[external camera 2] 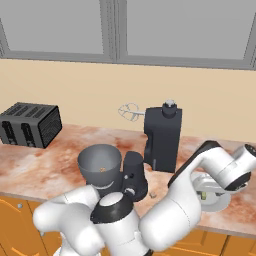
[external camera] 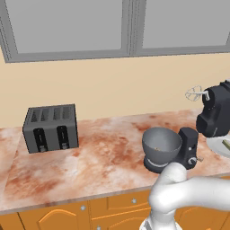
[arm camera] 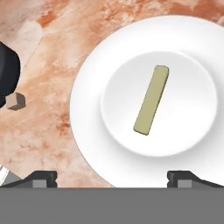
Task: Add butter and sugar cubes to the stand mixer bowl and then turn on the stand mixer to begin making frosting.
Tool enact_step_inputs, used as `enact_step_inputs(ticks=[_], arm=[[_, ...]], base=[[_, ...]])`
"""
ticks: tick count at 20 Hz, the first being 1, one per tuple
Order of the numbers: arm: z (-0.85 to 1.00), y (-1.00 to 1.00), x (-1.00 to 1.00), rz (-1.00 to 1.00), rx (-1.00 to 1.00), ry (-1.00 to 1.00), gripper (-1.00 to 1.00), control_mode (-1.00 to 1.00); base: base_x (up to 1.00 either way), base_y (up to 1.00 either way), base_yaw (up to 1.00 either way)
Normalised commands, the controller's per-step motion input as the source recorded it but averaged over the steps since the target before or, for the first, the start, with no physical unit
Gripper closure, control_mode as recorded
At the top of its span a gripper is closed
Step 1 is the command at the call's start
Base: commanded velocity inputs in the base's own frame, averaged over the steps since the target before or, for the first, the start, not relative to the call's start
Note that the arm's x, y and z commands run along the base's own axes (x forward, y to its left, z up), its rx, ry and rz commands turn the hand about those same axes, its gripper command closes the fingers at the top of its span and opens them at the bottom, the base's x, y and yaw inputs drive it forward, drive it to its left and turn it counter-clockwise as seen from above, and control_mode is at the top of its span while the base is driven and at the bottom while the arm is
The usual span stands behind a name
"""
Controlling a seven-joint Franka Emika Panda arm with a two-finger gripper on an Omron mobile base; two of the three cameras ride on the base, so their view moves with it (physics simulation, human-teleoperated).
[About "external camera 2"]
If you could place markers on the grey round cupboard knob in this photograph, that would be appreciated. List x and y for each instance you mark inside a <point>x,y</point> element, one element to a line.
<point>20,205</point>

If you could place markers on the yellow butter stick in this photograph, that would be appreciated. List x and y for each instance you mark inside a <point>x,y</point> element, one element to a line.
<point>203,196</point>

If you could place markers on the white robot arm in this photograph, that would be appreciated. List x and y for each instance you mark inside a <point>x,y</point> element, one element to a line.
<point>166,216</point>

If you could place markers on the orange cupboard door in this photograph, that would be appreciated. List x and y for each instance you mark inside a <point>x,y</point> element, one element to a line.
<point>50,241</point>
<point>196,245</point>
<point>243,246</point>
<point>11,230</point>

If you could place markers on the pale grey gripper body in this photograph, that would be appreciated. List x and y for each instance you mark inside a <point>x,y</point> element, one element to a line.
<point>209,184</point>

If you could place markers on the grey mixer bowl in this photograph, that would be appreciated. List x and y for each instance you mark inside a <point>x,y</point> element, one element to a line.
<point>99,163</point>

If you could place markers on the black stand mixer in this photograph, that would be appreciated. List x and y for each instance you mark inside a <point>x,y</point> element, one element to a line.
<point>163,140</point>

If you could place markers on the black four-slot toaster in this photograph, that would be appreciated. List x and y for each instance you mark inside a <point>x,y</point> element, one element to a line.
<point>36,125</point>

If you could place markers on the small brown sugar cube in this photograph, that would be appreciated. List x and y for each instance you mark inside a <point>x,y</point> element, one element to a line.
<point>102,169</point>

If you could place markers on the white round plate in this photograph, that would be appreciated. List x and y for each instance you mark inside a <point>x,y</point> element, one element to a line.
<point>218,203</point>

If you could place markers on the grey framed window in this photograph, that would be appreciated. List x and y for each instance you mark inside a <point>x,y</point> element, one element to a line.
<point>113,30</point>

